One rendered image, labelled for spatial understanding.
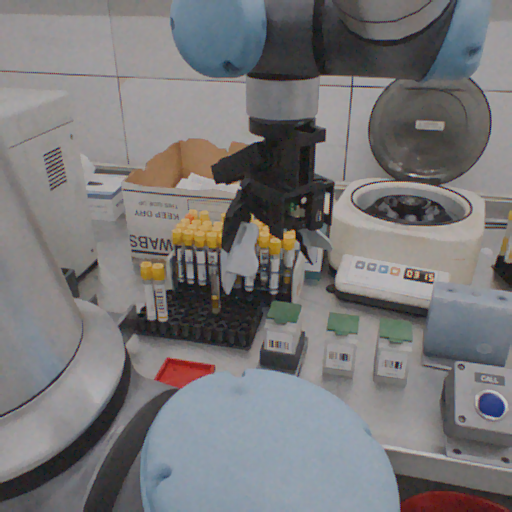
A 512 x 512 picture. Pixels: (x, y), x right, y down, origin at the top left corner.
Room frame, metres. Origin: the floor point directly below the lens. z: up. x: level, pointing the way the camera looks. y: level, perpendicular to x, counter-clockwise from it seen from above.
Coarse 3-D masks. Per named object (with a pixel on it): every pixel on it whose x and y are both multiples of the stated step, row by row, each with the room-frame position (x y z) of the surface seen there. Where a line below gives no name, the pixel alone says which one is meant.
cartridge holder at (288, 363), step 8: (304, 336) 0.54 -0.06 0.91; (304, 344) 0.55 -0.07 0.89; (264, 352) 0.51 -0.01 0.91; (272, 352) 0.50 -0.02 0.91; (280, 352) 0.50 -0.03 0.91; (296, 352) 0.50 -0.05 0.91; (304, 352) 0.53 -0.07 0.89; (264, 360) 0.51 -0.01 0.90; (272, 360) 0.50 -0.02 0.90; (280, 360) 0.50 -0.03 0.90; (288, 360) 0.50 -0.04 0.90; (296, 360) 0.50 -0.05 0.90; (256, 368) 0.50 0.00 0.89; (264, 368) 0.50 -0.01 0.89; (272, 368) 0.50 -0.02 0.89; (280, 368) 0.50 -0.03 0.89; (288, 368) 0.50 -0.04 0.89; (296, 368) 0.50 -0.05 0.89; (296, 376) 0.48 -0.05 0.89
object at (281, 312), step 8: (272, 304) 0.55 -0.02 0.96; (280, 304) 0.55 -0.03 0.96; (288, 304) 0.55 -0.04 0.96; (296, 304) 0.55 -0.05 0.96; (272, 312) 0.53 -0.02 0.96; (280, 312) 0.53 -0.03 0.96; (288, 312) 0.53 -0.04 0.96; (296, 312) 0.53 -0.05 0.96; (280, 320) 0.51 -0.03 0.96; (288, 320) 0.51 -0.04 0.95; (296, 320) 0.51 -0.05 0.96
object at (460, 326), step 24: (456, 288) 0.55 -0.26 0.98; (480, 288) 0.55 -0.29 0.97; (432, 312) 0.54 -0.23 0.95; (456, 312) 0.53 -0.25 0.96; (480, 312) 0.52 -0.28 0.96; (504, 312) 0.51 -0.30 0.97; (432, 336) 0.53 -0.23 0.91; (456, 336) 0.52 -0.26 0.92; (480, 336) 0.52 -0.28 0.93; (504, 336) 0.51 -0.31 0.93; (432, 360) 0.52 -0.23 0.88; (456, 360) 0.52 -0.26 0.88; (480, 360) 0.51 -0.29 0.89; (504, 360) 0.51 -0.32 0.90
